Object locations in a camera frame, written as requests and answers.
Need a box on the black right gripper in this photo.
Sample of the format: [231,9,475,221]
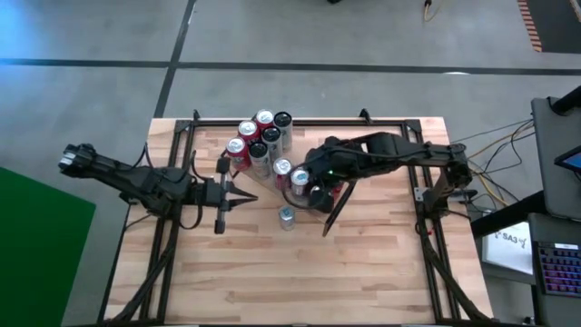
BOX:
[302,134,367,214]

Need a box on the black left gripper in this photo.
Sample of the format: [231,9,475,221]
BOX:
[194,156,259,235]

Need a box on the blue silver Red Bull can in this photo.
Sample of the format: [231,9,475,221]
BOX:
[278,204,297,232]
[290,167,311,199]

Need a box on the white Celsius can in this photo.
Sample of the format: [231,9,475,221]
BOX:
[272,111,294,154]
[248,141,272,179]
[261,125,283,163]

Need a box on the red strawberry Fanta can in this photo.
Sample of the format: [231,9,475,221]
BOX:
[254,108,275,131]
[225,136,251,173]
[238,119,261,144]

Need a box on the white paper sign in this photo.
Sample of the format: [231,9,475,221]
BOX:
[480,221,536,276]

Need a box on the grey side desk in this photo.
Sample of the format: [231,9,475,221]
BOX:
[529,94,581,219]

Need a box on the green floor mat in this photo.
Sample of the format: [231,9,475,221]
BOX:
[0,165,97,327]

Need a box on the tablet with blue screen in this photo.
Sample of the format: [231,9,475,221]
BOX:
[553,144,581,173]

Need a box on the black pole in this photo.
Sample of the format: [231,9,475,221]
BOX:
[548,84,581,115]

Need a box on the black backlit keyboard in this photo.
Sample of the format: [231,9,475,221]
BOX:
[535,243,581,294]

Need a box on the black striped floor mat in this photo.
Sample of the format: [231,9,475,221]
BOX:
[517,0,581,54]

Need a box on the wooden shelf black metal frame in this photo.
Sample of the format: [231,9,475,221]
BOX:
[221,112,363,238]

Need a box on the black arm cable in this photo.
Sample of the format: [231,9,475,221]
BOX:
[281,185,319,211]

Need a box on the yellow floor cable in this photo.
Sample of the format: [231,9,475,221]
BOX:
[421,0,444,23]

